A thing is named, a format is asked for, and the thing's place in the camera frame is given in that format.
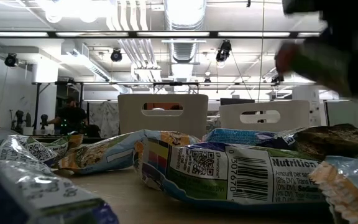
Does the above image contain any black rail with light strips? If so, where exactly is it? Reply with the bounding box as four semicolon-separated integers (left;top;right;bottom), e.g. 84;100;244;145
0;30;323;39

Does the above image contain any thin hanging cable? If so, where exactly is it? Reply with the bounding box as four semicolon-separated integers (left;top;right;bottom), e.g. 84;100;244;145
257;0;265;94

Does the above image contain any person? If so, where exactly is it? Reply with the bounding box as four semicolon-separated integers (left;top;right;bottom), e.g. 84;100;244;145
47;96;89;137

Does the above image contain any pale grey plastic bin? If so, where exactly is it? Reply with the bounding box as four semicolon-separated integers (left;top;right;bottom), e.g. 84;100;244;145
118;93;209;140

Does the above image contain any office partition panel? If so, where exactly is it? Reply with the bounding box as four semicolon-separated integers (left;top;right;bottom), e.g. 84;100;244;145
323;100;358;131

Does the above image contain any white ceiling pipe bundle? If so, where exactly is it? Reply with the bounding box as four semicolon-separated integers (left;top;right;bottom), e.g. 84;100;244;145
106;0;165;82

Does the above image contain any white rectangular air duct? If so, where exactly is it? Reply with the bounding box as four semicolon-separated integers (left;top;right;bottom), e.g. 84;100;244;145
60;42;130;94

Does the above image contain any white plastic bin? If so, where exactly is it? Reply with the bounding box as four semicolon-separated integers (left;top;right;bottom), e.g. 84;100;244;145
218;100;310;133

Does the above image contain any orange green granola bar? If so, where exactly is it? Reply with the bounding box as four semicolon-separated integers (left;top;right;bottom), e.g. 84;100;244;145
277;123;358;162
0;129;84;175
53;129;200;175
308;154;358;224

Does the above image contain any black ceiling spotlight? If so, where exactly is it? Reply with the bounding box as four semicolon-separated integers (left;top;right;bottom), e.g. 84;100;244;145
271;73;285;85
110;48;123;63
215;39;232;63
4;52;19;68

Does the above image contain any small cactus in pot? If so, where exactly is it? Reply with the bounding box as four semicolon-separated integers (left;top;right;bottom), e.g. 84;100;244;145
22;111;35;136

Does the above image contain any black aluminium table frame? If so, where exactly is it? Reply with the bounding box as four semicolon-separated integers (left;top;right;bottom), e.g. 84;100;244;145
32;134;111;144

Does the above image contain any black background chair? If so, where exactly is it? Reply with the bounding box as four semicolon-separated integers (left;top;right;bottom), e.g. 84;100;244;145
84;124;102;139

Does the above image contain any white patterned draped cloth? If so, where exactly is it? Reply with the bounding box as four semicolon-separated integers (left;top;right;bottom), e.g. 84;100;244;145
88;101;120;138

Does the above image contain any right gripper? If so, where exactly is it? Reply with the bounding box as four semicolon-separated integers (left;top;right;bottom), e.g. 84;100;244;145
283;0;358;101

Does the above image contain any blue green granola bar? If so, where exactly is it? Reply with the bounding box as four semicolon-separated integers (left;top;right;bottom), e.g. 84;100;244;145
0;142;120;224
133;140;331;213

